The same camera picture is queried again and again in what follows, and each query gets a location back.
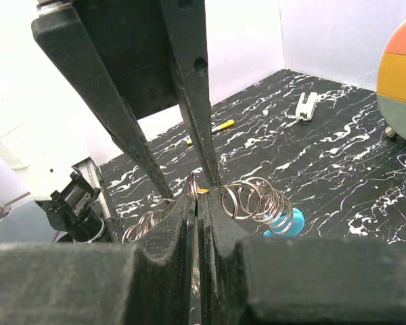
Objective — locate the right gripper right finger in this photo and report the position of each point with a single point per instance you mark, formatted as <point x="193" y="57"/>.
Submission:
<point x="247" y="279"/>

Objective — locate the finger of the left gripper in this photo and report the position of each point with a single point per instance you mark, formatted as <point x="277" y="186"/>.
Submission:
<point x="185" y="23"/>
<point x="63" y="38"/>

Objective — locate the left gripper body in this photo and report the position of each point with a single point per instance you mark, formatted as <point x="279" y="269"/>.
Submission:
<point x="131" y="40"/>

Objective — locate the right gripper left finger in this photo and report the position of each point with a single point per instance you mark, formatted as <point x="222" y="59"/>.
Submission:
<point x="143" y="282"/>

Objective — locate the yellow tagged key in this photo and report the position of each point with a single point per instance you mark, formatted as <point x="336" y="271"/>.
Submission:
<point x="194" y="190"/>

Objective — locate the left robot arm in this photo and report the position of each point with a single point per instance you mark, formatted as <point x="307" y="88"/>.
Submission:
<point x="37" y="150"/>

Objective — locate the yellow marker pen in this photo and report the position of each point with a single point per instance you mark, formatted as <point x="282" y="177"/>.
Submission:
<point x="222" y="126"/>

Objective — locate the white plastic clip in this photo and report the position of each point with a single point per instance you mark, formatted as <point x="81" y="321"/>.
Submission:
<point x="306" y="106"/>

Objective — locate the round three-drawer mini cabinet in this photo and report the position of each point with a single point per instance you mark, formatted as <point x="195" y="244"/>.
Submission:
<point x="391" y="82"/>

